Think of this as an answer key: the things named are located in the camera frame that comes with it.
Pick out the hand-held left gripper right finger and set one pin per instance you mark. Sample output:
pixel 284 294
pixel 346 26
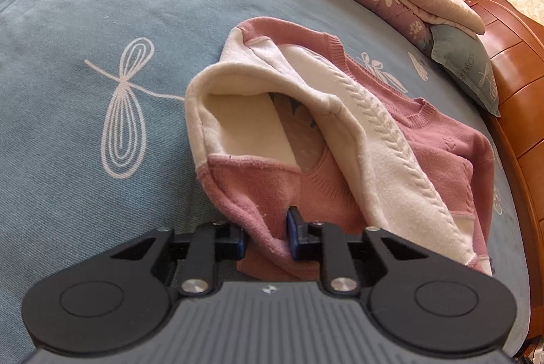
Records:
pixel 293 234

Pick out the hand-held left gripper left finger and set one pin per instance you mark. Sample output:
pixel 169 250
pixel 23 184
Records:
pixel 241 247

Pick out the pink and white knit sweater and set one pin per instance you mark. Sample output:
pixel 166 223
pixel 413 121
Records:
pixel 382 177

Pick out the green printed pillow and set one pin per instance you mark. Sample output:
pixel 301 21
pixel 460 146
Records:
pixel 467 66

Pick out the wooden headboard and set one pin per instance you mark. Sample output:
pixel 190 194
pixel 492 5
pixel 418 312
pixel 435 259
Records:
pixel 522 100

